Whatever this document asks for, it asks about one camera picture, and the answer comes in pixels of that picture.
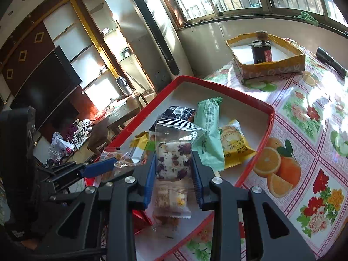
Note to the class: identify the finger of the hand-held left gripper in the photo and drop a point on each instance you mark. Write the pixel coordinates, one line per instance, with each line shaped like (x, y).
(98, 167)

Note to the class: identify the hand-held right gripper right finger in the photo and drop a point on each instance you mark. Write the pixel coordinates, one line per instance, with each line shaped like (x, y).
(197, 185)

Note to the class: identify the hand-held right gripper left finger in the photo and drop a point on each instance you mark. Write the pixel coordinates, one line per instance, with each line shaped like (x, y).
(148, 185)

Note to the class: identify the clear packet orange snack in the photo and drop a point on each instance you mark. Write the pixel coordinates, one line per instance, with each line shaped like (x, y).
(122, 164)

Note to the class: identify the purple speckled cake clear packet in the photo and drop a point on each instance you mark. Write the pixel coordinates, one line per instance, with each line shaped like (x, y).
(174, 157)

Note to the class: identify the red and yellow snack packet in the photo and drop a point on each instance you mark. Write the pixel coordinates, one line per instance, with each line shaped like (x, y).
(140, 220)

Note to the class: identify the twisted pastry clear packet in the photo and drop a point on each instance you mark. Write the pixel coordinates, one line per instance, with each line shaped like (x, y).
(165, 222)

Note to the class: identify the green snack packet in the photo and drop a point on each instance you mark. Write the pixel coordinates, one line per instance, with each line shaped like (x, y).
(209, 130)

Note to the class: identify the small yellow snack packet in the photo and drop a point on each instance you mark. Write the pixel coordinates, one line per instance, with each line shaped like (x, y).
(235, 144)

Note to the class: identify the black snack packet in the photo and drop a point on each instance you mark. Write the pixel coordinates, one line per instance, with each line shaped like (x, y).
(179, 112)

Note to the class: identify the red tray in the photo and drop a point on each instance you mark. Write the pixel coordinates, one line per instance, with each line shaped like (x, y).
(244, 119)

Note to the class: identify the wooden stool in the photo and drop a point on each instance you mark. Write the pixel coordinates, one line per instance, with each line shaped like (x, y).
(99, 133)

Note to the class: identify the white plastic bag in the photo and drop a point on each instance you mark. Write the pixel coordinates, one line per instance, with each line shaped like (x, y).
(61, 142)

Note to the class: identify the wooden table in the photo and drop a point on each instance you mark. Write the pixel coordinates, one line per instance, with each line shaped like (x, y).
(127, 108)

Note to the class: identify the steel kettle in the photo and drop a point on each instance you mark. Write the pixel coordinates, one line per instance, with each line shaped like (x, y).
(123, 85)

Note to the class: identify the black television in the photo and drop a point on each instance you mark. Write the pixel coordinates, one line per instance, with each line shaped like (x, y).
(46, 87)

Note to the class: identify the yellow cardboard box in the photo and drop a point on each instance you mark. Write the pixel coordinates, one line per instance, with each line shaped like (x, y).
(272, 69)

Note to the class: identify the white tower air conditioner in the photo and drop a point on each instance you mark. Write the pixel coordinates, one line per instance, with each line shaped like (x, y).
(157, 32)

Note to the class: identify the black jar red label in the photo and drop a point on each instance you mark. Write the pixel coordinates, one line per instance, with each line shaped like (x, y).
(261, 50)

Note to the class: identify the black flashlight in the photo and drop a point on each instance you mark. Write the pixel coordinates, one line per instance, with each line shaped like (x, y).
(330, 59)

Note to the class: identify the green cloth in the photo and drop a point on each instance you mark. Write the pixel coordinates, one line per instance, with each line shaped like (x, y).
(307, 17)

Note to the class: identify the wall shelf unit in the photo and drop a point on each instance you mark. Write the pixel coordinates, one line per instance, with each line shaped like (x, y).
(81, 46)

